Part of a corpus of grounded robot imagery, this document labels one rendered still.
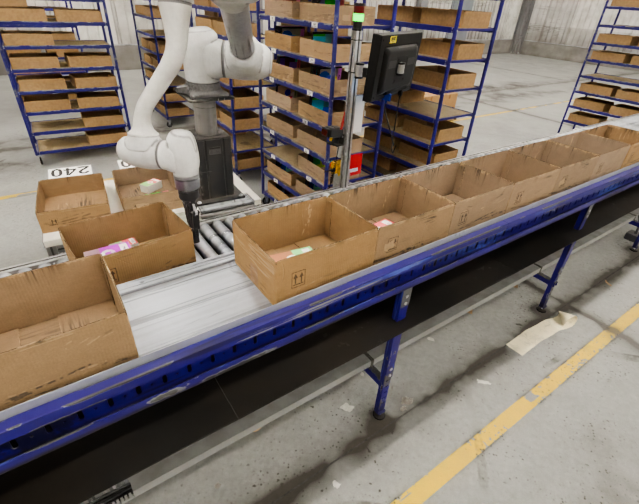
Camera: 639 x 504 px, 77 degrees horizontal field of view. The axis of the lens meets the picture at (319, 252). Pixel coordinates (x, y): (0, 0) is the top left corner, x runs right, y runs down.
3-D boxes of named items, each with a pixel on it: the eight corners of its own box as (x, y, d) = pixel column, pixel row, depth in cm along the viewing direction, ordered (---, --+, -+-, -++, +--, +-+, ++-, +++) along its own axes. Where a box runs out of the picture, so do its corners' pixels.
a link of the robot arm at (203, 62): (188, 74, 193) (183, 22, 180) (227, 77, 195) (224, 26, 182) (181, 82, 180) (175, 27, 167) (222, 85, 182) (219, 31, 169)
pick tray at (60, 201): (106, 190, 214) (102, 172, 209) (113, 222, 186) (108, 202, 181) (44, 198, 202) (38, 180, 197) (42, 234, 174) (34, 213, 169)
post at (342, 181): (347, 195, 244) (362, 29, 196) (352, 198, 241) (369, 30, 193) (331, 199, 238) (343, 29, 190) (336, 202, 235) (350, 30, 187)
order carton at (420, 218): (395, 211, 180) (401, 176, 171) (446, 241, 161) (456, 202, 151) (324, 234, 160) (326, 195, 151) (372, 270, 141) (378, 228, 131)
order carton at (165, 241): (168, 235, 178) (161, 200, 169) (198, 266, 160) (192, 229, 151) (69, 265, 156) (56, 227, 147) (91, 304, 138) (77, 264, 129)
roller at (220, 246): (208, 229, 195) (206, 220, 192) (258, 285, 160) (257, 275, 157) (198, 231, 192) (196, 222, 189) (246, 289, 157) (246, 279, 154)
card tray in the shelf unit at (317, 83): (298, 85, 282) (298, 69, 277) (332, 82, 298) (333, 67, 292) (332, 97, 255) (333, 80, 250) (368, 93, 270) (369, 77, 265)
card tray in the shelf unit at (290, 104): (265, 100, 325) (265, 87, 320) (298, 97, 340) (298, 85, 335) (290, 112, 297) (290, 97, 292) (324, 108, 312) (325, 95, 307)
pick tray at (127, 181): (169, 179, 230) (166, 162, 224) (186, 207, 202) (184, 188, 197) (115, 187, 217) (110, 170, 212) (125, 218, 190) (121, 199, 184)
